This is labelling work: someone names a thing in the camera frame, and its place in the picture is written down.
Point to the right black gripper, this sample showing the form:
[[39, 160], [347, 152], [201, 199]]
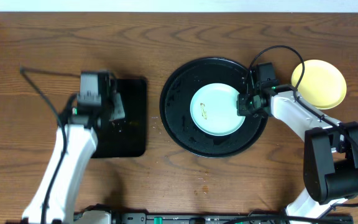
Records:
[[241, 110]]

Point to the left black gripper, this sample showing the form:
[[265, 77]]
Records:
[[108, 101]]

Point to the light blue plate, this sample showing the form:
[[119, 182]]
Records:
[[213, 109]]

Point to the yellow plate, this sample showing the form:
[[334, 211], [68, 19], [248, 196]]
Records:
[[322, 85]]

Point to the yellow sponge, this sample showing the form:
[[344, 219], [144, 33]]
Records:
[[118, 111]]

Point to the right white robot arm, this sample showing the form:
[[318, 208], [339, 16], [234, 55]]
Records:
[[330, 164]]

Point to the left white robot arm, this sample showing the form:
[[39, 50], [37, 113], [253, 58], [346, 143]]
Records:
[[85, 131]]

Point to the black rectangular tray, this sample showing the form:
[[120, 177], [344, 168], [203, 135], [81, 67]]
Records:
[[126, 137]]

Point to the black round tray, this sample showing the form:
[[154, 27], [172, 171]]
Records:
[[175, 113]]

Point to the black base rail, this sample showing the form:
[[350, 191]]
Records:
[[99, 216]]

